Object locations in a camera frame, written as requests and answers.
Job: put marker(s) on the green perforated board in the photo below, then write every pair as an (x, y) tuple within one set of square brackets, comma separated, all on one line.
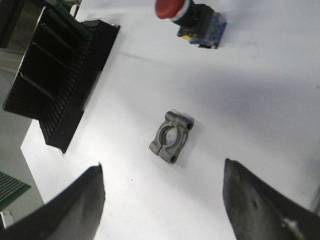
[(67, 22), (54, 35), (49, 55), (37, 86), (10, 189)]

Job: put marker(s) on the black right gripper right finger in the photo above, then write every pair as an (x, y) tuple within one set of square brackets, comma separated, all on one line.
[(256, 211)]

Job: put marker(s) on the grey metal clamp block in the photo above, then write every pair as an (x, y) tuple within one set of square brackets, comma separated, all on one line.
[(171, 137)]

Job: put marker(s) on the red emergency stop button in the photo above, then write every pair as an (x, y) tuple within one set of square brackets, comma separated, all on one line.
[(198, 23)]

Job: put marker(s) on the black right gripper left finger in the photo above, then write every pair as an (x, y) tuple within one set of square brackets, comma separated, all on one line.
[(74, 214)]

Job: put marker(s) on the black slotted board rack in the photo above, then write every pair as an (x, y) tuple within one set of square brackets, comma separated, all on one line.
[(58, 119)]

